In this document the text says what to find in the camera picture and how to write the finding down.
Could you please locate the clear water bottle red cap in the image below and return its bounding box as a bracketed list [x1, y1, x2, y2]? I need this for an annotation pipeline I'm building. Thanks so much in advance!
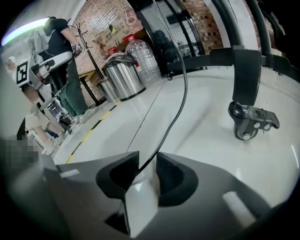
[125, 34, 162, 83]

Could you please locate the black cable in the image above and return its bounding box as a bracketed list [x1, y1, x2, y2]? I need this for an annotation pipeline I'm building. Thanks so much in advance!
[137, 0, 189, 175]

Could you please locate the printed cardboard box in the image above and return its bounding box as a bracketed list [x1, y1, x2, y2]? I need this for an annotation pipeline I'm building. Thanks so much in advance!
[92, 9, 143, 57]

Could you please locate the black rolling television stand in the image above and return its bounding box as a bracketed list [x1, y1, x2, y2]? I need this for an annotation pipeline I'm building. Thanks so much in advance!
[164, 0, 300, 141]

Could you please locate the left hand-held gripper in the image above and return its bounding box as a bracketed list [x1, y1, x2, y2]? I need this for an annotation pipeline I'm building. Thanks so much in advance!
[15, 51, 74, 111]

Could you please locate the person's shoe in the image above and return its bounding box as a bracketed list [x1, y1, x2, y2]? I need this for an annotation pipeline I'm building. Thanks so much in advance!
[43, 137, 68, 155]

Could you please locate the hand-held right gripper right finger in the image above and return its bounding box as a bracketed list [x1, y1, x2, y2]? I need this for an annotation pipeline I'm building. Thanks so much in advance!
[140, 151, 274, 240]

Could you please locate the yellow table black base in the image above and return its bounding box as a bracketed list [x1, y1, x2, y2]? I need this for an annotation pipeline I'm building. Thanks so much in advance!
[78, 69, 105, 107]

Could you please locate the ceiling light tube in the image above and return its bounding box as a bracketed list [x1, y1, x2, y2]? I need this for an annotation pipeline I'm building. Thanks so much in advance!
[1, 17, 50, 46]

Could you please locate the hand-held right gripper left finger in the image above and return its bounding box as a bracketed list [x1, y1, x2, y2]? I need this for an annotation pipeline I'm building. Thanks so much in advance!
[23, 151, 141, 240]

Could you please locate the black glass door cabinet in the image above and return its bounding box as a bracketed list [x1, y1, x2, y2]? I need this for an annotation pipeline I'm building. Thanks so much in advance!
[135, 0, 207, 75]

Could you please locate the black coat rack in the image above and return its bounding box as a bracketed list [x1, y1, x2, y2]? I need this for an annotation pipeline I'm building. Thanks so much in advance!
[70, 20, 106, 80]

